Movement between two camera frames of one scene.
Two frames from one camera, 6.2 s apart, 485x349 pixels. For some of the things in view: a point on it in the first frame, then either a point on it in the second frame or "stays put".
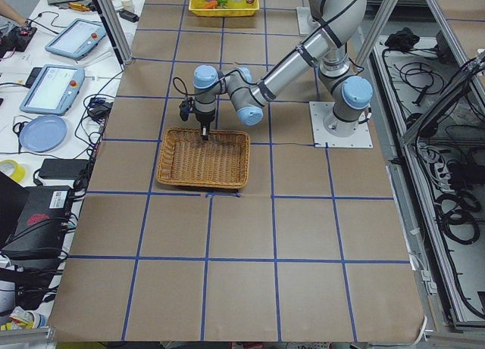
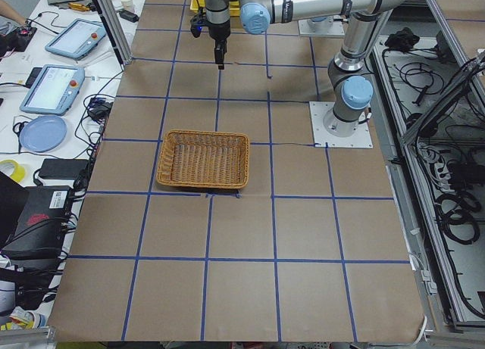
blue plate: x=42 y=133 stays put
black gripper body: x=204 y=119 -> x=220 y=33
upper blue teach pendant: x=77 y=39 stays put
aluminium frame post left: x=107 y=14 stays put
